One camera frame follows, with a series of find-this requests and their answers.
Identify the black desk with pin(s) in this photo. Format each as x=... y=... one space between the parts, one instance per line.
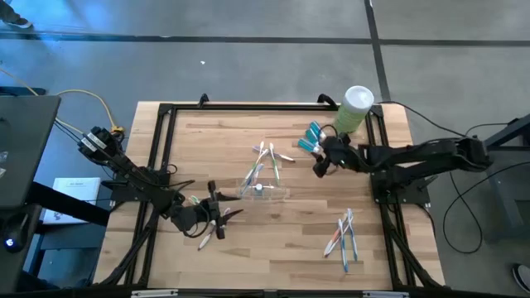
x=25 y=145

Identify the black support beam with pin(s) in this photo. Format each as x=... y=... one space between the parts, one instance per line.
x=66 y=205

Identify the black aluminium table frame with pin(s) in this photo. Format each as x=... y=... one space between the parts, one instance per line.
x=265 y=107

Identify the grey metal stand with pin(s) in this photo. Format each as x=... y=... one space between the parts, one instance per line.
x=503 y=186

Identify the white booklet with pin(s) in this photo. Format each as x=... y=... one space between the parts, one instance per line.
x=78 y=190

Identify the green disinfecting wipes canister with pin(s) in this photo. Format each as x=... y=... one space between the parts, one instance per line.
x=352 y=116

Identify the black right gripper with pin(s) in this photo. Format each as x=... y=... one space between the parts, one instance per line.
x=335 y=155

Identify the black device with light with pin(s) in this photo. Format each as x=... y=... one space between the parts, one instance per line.
x=16 y=232

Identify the silver corner bracket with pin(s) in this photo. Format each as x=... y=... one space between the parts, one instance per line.
x=153 y=293
x=385 y=294

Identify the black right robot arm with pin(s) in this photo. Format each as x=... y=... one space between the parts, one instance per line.
x=414 y=155

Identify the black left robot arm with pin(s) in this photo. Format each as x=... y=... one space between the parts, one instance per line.
x=136 y=176

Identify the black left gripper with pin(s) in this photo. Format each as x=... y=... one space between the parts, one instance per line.
x=188 y=217

